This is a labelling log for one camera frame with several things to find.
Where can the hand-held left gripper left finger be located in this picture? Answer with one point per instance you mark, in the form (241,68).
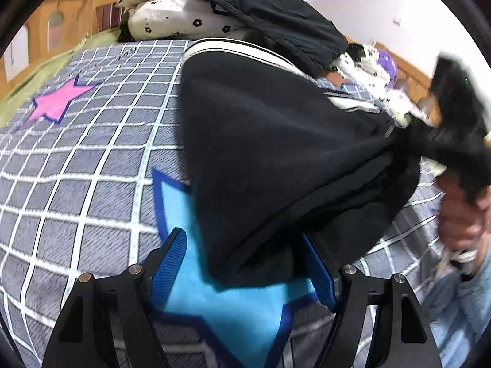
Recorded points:
(168,272)

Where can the white floral quilt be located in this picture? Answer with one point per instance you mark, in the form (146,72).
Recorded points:
(172,19)

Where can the person's right forearm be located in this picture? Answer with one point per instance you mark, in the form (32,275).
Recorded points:
(460,314)

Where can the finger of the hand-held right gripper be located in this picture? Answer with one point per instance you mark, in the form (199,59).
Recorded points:
(425,140)

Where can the black pants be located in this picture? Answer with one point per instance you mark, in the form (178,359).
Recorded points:
(268,153)

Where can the pile of dark clothes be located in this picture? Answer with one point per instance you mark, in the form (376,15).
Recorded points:
(276,19)

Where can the wooden bed frame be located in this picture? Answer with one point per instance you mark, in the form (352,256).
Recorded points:
(73,4)

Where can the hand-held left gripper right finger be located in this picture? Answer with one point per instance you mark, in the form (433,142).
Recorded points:
(321,276)

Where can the grey checked star bedsheet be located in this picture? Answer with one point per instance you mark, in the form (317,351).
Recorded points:
(76,184)

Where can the purple plush toy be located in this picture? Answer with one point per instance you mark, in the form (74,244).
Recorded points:
(388,67)

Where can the person's right hand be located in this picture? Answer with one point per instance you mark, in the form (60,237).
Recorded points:
(460,222)

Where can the maroon striped curtain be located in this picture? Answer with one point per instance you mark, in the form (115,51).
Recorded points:
(111,7)

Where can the green blanket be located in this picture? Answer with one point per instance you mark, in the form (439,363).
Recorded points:
(23,96)

